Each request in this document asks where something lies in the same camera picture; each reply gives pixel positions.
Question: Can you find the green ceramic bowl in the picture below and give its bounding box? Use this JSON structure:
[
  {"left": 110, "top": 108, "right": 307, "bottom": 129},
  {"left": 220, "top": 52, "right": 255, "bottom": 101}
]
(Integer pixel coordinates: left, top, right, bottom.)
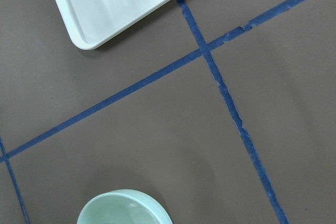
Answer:
[{"left": 77, "top": 189, "right": 173, "bottom": 224}]

